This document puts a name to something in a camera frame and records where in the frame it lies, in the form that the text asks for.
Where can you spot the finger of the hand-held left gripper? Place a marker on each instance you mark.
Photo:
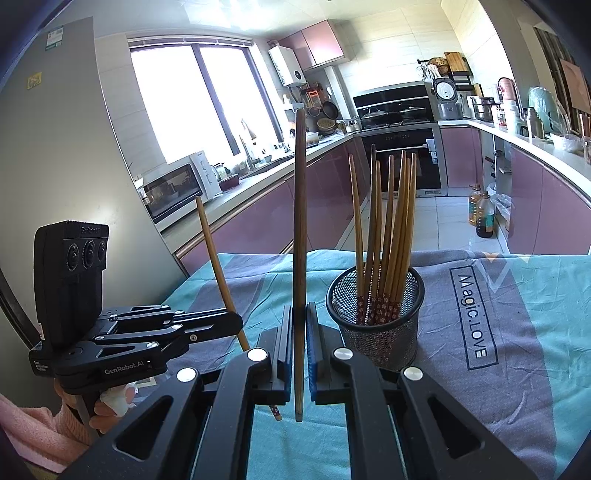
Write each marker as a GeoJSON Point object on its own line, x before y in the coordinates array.
{"type": "Point", "coordinates": [212, 331]}
{"type": "Point", "coordinates": [203, 317]}

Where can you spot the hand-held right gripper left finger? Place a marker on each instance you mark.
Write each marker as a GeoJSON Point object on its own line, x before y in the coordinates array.
{"type": "Point", "coordinates": [287, 355]}

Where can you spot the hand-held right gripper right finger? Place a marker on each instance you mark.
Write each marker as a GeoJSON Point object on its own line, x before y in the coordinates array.
{"type": "Point", "coordinates": [314, 355]}

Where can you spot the light bamboo chopstick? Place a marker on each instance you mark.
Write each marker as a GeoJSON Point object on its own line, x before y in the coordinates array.
{"type": "Point", "coordinates": [218, 258]}

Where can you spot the black mesh utensil holder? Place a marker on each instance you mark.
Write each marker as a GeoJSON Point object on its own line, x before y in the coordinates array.
{"type": "Point", "coordinates": [378, 344]}

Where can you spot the bunch of wooden chopsticks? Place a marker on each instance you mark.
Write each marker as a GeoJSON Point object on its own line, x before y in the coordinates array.
{"type": "Point", "coordinates": [392, 277]}

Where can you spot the dark brown chopstick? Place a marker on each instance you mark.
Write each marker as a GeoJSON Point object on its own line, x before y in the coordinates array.
{"type": "Point", "coordinates": [300, 230]}

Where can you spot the person's left hand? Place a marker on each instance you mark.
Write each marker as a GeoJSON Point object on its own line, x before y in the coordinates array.
{"type": "Point", "coordinates": [104, 422]}

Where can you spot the white finger bandage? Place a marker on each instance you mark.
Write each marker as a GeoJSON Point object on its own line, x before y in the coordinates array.
{"type": "Point", "coordinates": [115, 400]}

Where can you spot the grey refrigerator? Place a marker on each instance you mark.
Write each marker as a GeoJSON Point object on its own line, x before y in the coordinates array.
{"type": "Point", "coordinates": [69, 161]}

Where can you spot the white microwave oven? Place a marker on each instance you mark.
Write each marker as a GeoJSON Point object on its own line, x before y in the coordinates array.
{"type": "Point", "coordinates": [178, 187]}

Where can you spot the pink kitchen base cabinets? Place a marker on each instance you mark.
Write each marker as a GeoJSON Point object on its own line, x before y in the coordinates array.
{"type": "Point", "coordinates": [323, 198]}

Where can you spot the steel sink faucet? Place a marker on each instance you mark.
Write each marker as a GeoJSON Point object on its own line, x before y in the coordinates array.
{"type": "Point", "coordinates": [249, 143]}

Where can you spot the teal grey striped tablecloth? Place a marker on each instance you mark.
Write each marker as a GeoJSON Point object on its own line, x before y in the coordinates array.
{"type": "Point", "coordinates": [508, 369]}

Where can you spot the kitchen window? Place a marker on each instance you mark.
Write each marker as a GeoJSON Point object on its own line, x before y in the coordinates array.
{"type": "Point", "coordinates": [198, 106]}

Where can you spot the black built-in oven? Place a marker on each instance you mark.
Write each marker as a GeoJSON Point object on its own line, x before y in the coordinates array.
{"type": "Point", "coordinates": [406, 159]}

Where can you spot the yellow cooking oil bottle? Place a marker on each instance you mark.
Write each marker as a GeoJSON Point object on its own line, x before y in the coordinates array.
{"type": "Point", "coordinates": [474, 205]}

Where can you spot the dark cooking oil bottle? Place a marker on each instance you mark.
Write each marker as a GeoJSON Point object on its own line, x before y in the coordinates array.
{"type": "Point", "coordinates": [485, 217]}

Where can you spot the brown ceramic bowl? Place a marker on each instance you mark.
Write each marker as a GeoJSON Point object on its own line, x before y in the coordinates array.
{"type": "Point", "coordinates": [327, 127]}

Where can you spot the clear plastic bag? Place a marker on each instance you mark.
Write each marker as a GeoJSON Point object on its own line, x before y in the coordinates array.
{"type": "Point", "coordinates": [502, 210]}

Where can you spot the hanging black frying pan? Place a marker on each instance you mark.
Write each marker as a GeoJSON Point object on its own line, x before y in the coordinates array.
{"type": "Point", "coordinates": [330, 110]}

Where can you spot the black lidded wok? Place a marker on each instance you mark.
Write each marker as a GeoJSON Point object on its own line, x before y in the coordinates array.
{"type": "Point", "coordinates": [378, 116]}
{"type": "Point", "coordinates": [414, 114]}

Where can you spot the white water heater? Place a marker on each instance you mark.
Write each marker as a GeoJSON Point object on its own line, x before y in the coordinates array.
{"type": "Point", "coordinates": [288, 64]}

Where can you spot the black range hood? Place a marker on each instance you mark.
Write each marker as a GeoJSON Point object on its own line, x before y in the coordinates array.
{"type": "Point", "coordinates": [392, 94]}

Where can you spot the silver rice cooker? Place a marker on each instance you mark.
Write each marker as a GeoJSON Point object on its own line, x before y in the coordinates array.
{"type": "Point", "coordinates": [448, 99]}

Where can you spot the stainless steel pot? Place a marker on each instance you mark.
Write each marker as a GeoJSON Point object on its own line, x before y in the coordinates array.
{"type": "Point", "coordinates": [482, 108]}

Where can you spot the steel thermos bottle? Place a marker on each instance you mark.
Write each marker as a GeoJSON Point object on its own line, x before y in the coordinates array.
{"type": "Point", "coordinates": [535, 122]}

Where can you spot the wooden cutting boards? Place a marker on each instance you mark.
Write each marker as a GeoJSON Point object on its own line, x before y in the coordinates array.
{"type": "Point", "coordinates": [457, 63]}

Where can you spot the pink jug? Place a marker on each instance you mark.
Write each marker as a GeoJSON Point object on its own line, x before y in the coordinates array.
{"type": "Point", "coordinates": [507, 90]}

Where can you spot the pale green appliance cover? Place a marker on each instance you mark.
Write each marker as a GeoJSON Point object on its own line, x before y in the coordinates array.
{"type": "Point", "coordinates": [549, 108]}

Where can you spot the leaning wooden board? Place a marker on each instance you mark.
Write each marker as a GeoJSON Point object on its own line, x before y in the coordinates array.
{"type": "Point", "coordinates": [577, 85]}

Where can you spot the pink wall cabinet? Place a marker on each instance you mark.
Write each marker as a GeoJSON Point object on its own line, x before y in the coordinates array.
{"type": "Point", "coordinates": [318, 44]}

